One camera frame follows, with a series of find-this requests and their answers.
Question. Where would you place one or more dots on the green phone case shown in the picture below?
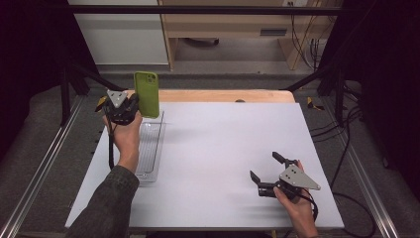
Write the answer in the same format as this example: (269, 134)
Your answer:
(147, 94)

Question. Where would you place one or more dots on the person's left hand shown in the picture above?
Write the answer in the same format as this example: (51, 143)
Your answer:
(127, 139)

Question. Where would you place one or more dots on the clear plastic packaging tray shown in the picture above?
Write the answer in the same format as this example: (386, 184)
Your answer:
(152, 145)

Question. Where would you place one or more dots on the light wooden desk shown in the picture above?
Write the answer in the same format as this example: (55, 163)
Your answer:
(231, 23)

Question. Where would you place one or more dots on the black metal frame stand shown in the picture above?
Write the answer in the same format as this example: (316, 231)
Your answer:
(338, 92)
(66, 92)

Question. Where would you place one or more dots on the aluminium rail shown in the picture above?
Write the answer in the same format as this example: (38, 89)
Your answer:
(363, 172)
(43, 165)

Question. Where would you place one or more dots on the yellow black striped tape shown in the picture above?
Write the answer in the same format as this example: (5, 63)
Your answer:
(100, 101)
(312, 104)

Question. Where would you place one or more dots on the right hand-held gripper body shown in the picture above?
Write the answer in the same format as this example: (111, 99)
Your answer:
(298, 179)

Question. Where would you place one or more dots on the black horizontal frame bar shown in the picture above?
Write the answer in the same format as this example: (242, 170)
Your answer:
(198, 10)

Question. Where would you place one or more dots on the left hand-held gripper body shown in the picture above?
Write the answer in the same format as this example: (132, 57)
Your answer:
(118, 105)

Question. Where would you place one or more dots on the person's right hand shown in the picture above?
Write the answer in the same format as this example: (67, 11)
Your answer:
(300, 214)

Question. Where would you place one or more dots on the white cabinet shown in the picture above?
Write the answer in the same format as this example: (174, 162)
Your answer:
(122, 36)

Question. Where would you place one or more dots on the wooden table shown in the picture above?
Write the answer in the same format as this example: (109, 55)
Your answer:
(224, 95)

